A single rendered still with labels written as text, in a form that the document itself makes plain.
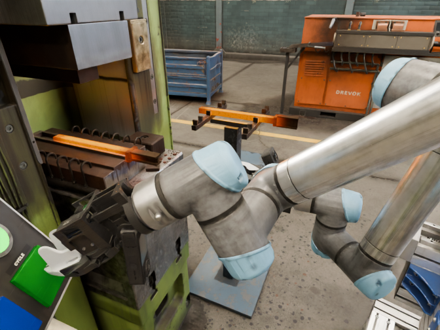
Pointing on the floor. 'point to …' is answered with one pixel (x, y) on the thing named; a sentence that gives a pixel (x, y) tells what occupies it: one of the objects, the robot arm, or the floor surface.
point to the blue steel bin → (194, 73)
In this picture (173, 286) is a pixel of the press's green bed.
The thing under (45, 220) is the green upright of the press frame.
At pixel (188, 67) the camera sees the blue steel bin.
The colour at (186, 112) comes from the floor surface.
